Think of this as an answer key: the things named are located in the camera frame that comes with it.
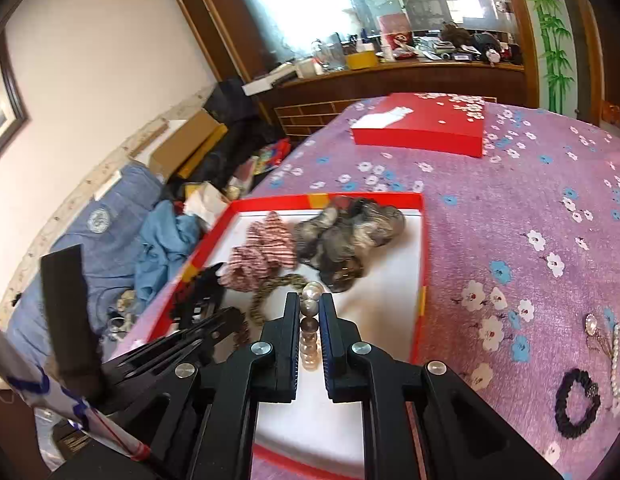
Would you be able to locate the blue crumpled cloth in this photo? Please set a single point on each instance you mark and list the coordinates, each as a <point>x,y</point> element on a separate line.
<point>165,245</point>

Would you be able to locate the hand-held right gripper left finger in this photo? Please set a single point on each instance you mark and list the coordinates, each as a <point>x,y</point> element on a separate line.
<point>290,340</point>

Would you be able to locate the black claw hair clip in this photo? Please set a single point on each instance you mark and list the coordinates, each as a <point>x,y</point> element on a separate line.
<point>200,285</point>

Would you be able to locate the red plaid scrunchie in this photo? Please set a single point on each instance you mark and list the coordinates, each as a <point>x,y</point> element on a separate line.
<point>260,255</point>

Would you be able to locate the wooden counter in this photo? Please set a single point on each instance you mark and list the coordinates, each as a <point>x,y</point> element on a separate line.
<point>389,80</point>

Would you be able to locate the person's left forearm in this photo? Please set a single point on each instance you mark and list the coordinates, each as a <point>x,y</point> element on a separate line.
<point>40,390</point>

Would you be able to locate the purple floral tablecloth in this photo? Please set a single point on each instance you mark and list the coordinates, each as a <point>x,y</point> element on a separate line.
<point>489,200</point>

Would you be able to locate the blue clothes pile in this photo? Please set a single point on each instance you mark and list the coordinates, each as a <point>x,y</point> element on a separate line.
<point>100,240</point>

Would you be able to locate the white flat box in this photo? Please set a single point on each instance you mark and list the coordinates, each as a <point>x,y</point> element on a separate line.
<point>267,80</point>

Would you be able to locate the cardboard box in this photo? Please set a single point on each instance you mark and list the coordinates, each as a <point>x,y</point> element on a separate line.
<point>185,145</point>

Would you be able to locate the red box lid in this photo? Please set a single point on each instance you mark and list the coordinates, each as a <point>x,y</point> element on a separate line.
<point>419,125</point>

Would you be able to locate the red gift box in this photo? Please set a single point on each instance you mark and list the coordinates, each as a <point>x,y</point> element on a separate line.
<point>395,32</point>

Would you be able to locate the green bamboo wall sticker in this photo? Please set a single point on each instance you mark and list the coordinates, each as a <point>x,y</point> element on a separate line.
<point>554,35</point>

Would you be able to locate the dark plush toy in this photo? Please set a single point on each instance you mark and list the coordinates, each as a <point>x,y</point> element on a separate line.
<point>464,40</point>

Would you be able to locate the yellow box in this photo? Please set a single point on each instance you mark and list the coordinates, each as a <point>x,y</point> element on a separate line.
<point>362,60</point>

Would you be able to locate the grey gauze bow hair clip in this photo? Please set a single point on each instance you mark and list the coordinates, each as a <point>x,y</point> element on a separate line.
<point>350,240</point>

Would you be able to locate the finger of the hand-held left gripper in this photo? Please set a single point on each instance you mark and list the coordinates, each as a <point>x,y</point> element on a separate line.
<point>215,340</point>
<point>180,332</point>

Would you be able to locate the black bag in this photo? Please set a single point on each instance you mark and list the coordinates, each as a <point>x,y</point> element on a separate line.
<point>245,105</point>

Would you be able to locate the framed wall picture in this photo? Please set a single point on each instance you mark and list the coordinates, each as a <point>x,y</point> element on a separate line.
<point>2,110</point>

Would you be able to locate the red box tray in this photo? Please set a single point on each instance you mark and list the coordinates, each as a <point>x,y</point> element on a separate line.
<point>389,300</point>

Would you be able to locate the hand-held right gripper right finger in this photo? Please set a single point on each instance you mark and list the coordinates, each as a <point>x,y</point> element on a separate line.
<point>330,345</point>

